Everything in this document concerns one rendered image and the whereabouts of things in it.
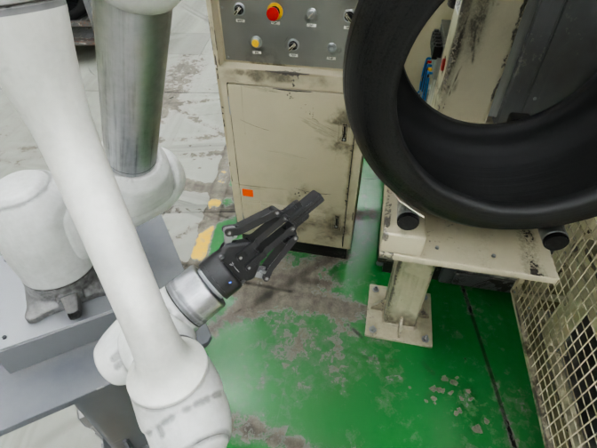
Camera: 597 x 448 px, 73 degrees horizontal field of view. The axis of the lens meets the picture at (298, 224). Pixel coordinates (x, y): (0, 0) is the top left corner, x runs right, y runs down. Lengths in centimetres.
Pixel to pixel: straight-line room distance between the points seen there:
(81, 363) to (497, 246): 94
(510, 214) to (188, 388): 60
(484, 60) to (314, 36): 60
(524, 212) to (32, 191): 88
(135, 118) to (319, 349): 121
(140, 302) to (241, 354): 122
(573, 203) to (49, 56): 77
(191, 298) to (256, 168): 110
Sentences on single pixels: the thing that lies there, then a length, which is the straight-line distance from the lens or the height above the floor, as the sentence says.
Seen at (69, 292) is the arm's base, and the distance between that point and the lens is 99.
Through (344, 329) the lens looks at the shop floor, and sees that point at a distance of 174.
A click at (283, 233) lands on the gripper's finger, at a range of 69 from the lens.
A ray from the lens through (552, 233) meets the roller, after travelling 91.
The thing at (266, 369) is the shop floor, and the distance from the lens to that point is 164.
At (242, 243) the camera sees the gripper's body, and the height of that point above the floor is 98.
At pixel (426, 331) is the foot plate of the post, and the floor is 1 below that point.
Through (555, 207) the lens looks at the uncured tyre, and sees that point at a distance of 82.
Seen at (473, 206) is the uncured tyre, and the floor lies 99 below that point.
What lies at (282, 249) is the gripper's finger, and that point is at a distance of 70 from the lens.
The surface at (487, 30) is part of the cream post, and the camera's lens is 107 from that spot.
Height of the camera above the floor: 145
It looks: 43 degrees down
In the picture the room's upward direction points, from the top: straight up
